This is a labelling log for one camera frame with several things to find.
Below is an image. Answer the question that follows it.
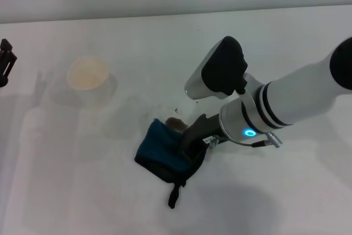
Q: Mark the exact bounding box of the thin right wrist cable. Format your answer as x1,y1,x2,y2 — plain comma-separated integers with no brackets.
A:
208,132,284,149

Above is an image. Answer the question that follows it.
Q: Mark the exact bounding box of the blue rag with black trim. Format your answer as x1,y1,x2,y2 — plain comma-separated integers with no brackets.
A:
134,118,208,210

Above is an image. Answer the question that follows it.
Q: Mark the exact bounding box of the right wrist camera housing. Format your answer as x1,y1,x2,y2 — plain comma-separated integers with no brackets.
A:
183,35,249,101

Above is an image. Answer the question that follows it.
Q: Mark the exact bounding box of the dark brown water stain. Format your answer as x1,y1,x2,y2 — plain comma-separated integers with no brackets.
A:
164,117,189,132

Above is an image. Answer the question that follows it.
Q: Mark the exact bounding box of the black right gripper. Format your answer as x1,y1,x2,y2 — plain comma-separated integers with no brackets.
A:
179,113,229,162

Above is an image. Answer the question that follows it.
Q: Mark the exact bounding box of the white paper cup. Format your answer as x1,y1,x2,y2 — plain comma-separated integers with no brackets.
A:
66,54,111,101

